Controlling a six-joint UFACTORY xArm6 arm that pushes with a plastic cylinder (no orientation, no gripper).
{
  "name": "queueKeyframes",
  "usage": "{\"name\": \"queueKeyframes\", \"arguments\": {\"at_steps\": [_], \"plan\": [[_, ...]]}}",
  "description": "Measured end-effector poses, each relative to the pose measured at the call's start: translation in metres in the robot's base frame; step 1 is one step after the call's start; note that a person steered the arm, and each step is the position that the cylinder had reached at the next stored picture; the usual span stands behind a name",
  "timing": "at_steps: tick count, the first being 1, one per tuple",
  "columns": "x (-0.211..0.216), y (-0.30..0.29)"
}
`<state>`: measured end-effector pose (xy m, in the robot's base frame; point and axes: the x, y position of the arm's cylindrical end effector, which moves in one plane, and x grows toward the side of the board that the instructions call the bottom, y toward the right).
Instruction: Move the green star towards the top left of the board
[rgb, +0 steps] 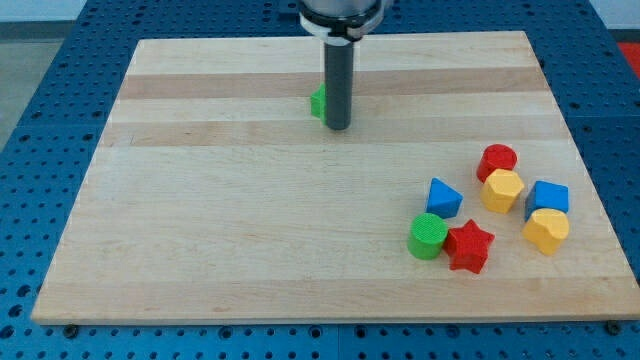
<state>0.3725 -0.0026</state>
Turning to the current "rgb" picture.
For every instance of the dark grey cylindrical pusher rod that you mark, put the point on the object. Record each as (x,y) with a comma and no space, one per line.
(338,78)

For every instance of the green star block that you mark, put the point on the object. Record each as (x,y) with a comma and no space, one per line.
(318,103)

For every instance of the wooden board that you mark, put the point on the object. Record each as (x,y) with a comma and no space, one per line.
(215,197)

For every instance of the red star block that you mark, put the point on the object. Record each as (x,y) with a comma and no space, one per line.
(468,247)

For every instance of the blue triangle block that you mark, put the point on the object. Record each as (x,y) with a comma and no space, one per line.
(443,200)

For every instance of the red cylinder block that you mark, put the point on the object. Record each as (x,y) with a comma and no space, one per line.
(495,156)

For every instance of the green cylinder block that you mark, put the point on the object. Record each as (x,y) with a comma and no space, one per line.
(427,235)

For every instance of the yellow hexagon block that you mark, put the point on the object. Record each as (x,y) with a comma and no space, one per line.
(500,190)

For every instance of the blue cube block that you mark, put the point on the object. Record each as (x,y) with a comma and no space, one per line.
(547,195)

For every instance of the yellow heart block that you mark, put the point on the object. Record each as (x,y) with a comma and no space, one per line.
(547,229)

